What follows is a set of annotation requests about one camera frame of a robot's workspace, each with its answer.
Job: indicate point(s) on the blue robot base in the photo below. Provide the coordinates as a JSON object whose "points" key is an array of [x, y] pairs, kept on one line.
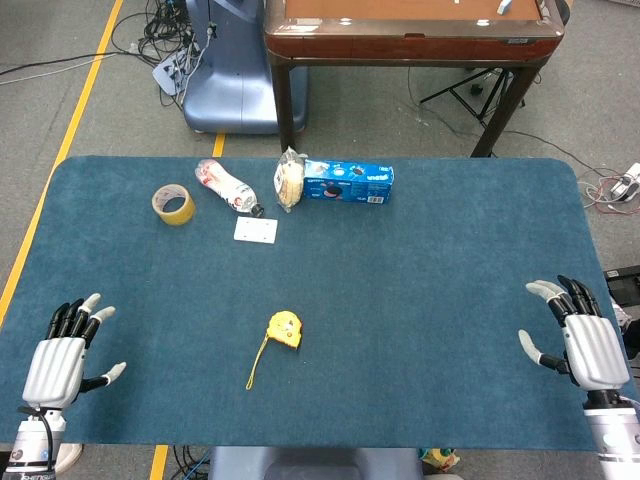
{"points": [[235, 75]]}

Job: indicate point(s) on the blue cookie box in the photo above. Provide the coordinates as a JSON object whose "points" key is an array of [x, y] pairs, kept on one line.
{"points": [[347, 182]]}

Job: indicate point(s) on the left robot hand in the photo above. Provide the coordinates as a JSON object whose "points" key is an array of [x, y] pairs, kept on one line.
{"points": [[52, 372]]}

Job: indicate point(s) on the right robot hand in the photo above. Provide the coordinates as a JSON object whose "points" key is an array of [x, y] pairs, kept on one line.
{"points": [[595, 352]]}

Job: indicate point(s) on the white power strip with plugs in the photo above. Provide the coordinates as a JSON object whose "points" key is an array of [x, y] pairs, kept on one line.
{"points": [[627, 182]]}

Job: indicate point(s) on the white switch plate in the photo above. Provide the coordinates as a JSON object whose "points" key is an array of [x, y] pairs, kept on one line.
{"points": [[255, 230]]}

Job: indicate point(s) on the blue grey robot torso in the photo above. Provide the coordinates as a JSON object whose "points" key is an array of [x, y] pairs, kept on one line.
{"points": [[315, 462]]}

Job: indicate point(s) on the brown wooden table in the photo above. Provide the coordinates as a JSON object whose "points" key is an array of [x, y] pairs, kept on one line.
{"points": [[415, 40]]}

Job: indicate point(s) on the crushed plastic bottle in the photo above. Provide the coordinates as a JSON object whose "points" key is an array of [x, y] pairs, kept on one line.
{"points": [[225, 186]]}

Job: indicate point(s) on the bagged bread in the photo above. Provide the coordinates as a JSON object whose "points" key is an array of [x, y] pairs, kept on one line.
{"points": [[290, 181]]}

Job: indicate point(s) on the yellow tape measure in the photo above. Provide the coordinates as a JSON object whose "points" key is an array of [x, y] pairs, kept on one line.
{"points": [[285, 330]]}

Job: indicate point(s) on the black equipment case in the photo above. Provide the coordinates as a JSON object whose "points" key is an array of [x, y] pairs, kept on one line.
{"points": [[622, 290]]}

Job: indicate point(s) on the black tripod stand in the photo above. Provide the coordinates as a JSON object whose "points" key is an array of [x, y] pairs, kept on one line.
{"points": [[472, 92]]}

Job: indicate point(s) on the blue table cloth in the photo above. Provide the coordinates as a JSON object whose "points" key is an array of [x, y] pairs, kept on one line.
{"points": [[320, 300]]}

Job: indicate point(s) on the yellow packing tape roll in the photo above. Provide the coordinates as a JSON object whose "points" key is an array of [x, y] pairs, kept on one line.
{"points": [[174, 205]]}

